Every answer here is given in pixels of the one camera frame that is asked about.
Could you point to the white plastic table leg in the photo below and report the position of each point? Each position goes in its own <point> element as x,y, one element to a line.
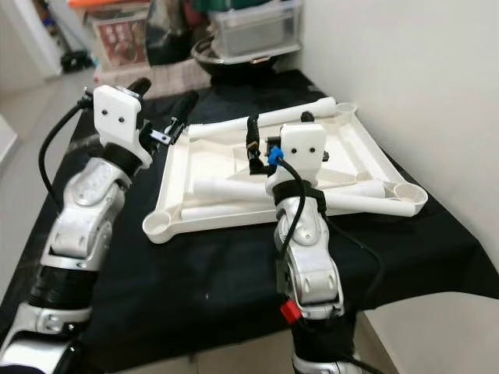
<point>226,212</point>
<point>273,117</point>
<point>230,190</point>

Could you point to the beige covered bench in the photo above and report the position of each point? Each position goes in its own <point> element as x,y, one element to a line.
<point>164,78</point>

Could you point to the white plastic table top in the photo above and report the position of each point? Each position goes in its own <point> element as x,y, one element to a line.
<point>218,156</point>

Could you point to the red printed carton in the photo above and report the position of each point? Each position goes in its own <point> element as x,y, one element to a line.
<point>121,43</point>

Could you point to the black wok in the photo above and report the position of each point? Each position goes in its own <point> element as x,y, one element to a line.
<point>218,62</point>

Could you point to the black bag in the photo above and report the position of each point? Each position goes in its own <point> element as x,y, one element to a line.
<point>168,31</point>

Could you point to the black object on floor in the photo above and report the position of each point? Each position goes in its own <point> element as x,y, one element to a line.
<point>76,60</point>

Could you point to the orange lidded container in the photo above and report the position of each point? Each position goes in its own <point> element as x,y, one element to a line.
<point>105,3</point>

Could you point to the clear plastic storage box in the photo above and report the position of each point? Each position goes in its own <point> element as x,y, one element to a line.
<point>253,27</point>

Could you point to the dark green plastic container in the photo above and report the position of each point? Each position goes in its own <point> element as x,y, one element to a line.
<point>234,4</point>

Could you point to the black tablecloth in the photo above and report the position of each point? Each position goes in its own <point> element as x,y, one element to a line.
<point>203,296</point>

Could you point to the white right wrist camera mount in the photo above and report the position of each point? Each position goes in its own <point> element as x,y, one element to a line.
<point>304,152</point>

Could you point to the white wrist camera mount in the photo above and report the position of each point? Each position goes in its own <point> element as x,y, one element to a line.
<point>304,152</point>
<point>121,117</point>

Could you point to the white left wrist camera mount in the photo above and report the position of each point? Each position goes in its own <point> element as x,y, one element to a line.
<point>121,117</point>

